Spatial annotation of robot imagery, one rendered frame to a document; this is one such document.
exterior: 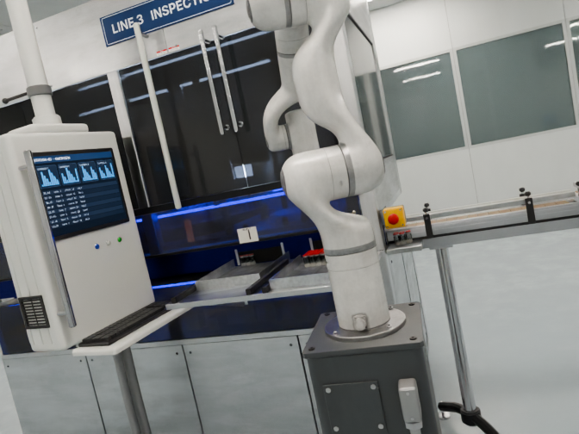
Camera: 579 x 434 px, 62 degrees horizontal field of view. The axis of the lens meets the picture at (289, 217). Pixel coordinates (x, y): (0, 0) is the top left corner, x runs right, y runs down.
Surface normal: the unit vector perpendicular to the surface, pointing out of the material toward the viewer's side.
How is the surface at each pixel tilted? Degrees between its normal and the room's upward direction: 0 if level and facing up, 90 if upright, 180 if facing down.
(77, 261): 90
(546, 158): 90
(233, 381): 90
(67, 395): 90
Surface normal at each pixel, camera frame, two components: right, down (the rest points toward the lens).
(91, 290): 0.90, -0.15
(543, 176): -0.30, 0.16
